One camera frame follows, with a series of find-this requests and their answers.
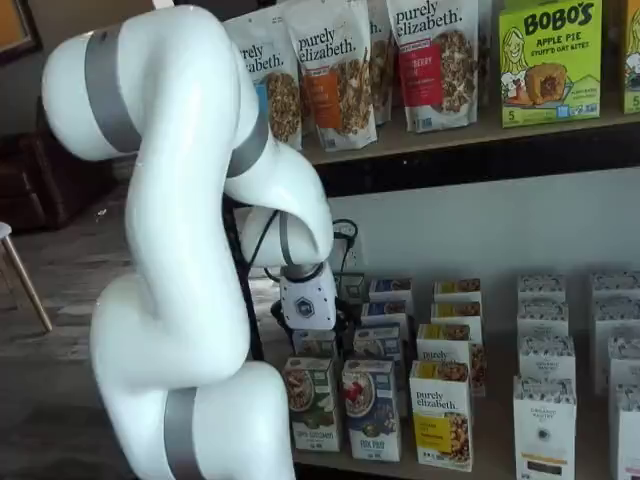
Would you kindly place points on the green Bobo's snack box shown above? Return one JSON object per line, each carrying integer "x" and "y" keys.
{"x": 550, "y": 75}

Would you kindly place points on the black metal shelf frame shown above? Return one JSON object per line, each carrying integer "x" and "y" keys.
{"x": 450, "y": 172}

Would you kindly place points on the yellow purely elizabeth box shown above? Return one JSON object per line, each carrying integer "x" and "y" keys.
{"x": 457, "y": 290}
{"x": 442, "y": 342}
{"x": 456, "y": 312}
{"x": 440, "y": 420}

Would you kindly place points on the wooden leg stool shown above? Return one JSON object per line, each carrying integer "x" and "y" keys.
{"x": 30, "y": 290}

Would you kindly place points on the red label granola bag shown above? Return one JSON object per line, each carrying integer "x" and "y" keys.
{"x": 430, "y": 75}

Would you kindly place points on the white wall outlet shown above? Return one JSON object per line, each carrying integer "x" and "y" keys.
{"x": 361, "y": 252}

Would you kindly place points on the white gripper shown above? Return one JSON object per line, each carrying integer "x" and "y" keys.
{"x": 307, "y": 305}

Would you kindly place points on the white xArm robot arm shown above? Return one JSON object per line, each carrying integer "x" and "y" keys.
{"x": 175, "y": 200}

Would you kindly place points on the white patterned box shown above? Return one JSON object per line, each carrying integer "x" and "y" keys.
{"x": 602, "y": 345}
{"x": 629, "y": 435}
{"x": 546, "y": 357}
{"x": 625, "y": 360}
{"x": 544, "y": 435}
{"x": 615, "y": 286}
{"x": 542, "y": 320}
{"x": 541, "y": 287}

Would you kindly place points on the orange label granola bag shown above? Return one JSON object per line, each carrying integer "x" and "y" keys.
{"x": 384, "y": 70}
{"x": 330, "y": 100}

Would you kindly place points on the blue and white oatmeal box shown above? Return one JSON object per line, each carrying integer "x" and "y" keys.
{"x": 385, "y": 315}
{"x": 377, "y": 342}
{"x": 370, "y": 415}
{"x": 390, "y": 290}

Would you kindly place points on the dark framed cork board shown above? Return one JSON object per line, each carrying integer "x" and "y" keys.
{"x": 10, "y": 20}

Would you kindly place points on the brown leather armchair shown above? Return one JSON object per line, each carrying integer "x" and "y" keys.
{"x": 50, "y": 175}

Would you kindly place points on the yellow Bobo's snack box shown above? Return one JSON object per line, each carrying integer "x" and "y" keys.
{"x": 632, "y": 65}

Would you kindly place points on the green oatmeal box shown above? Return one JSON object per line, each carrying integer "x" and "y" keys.
{"x": 312, "y": 405}
{"x": 315, "y": 346}
{"x": 355, "y": 287}

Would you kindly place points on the blue label granola bag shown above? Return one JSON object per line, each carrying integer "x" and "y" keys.
{"x": 280, "y": 100}

